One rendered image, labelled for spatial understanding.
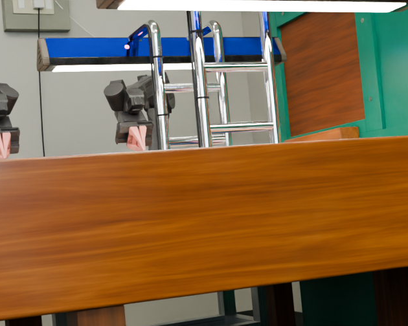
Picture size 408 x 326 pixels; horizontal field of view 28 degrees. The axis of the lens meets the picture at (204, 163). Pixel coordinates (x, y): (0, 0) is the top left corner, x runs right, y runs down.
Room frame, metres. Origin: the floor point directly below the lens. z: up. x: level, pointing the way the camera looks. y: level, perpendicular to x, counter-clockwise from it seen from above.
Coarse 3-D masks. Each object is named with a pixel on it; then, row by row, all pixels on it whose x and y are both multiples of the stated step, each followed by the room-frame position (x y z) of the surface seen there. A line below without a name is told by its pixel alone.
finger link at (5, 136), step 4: (0, 132) 2.06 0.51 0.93; (4, 132) 2.07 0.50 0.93; (8, 132) 2.07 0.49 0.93; (4, 136) 2.06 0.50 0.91; (8, 136) 2.06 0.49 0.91; (4, 140) 2.05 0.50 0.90; (8, 140) 2.06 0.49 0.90; (4, 144) 2.05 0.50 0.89; (8, 144) 2.09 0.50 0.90; (4, 148) 2.04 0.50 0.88; (8, 148) 2.09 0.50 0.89; (8, 152) 2.09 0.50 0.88
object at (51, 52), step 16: (48, 48) 1.83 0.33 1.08; (64, 48) 1.85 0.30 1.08; (80, 48) 1.86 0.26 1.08; (96, 48) 1.87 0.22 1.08; (112, 48) 1.89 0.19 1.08; (128, 48) 1.90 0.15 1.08; (144, 48) 1.92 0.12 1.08; (176, 48) 1.95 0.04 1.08; (208, 48) 1.98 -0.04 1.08; (224, 48) 1.99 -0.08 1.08; (240, 48) 2.01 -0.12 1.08; (256, 48) 2.03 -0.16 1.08; (48, 64) 1.82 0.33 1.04; (64, 64) 1.83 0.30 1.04; (80, 64) 1.85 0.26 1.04; (96, 64) 1.86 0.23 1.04; (112, 64) 1.88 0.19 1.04; (128, 64) 1.89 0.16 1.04; (144, 64) 1.91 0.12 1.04
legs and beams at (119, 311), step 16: (384, 272) 1.82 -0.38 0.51; (400, 272) 1.83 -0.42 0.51; (272, 288) 2.35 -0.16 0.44; (288, 288) 2.36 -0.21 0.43; (384, 288) 1.83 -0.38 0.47; (400, 288) 1.82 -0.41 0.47; (272, 304) 2.36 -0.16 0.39; (288, 304) 2.36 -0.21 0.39; (384, 304) 1.83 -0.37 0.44; (400, 304) 1.82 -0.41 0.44; (16, 320) 1.51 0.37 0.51; (32, 320) 1.52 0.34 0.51; (80, 320) 0.98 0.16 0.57; (96, 320) 0.98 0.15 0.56; (112, 320) 0.99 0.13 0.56; (272, 320) 2.37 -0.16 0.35; (288, 320) 2.35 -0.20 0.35; (384, 320) 1.84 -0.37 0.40; (400, 320) 1.82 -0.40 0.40
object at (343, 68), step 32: (288, 32) 2.38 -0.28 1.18; (320, 32) 2.21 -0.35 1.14; (352, 32) 2.07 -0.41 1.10; (384, 32) 1.94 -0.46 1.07; (288, 64) 2.40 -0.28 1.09; (320, 64) 2.23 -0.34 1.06; (352, 64) 2.08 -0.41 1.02; (384, 64) 1.95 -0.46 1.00; (288, 96) 2.42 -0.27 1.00; (320, 96) 2.25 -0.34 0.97; (352, 96) 2.10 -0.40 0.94; (384, 96) 1.96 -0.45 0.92; (288, 128) 2.42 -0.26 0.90; (320, 128) 2.26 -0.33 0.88; (384, 128) 1.97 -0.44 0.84
